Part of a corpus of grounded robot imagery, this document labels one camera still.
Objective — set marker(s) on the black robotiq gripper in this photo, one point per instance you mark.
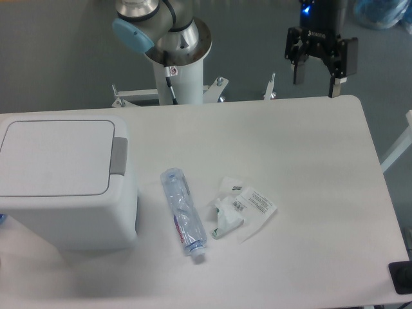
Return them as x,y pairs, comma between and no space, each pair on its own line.
319,35

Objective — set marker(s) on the white trash can body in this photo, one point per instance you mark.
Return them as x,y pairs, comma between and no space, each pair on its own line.
89,222

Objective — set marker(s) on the white trash can lid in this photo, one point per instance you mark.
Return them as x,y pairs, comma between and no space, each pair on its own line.
56,158

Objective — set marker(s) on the crumpled clear plastic wrapper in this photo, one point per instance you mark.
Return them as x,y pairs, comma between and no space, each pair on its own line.
239,209

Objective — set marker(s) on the crushed clear plastic bottle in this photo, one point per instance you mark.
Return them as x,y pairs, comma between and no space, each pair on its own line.
189,227

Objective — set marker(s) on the black device table corner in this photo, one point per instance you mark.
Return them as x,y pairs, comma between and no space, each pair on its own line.
401,276

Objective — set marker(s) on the grey lid push button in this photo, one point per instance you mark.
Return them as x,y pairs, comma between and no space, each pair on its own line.
119,152

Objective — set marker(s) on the white frame leg right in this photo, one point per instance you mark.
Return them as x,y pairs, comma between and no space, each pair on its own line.
400,145

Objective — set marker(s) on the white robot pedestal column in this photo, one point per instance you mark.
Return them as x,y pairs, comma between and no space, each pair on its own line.
187,83

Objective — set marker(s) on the white pedestal base frame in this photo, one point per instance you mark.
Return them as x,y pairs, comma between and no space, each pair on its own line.
211,94

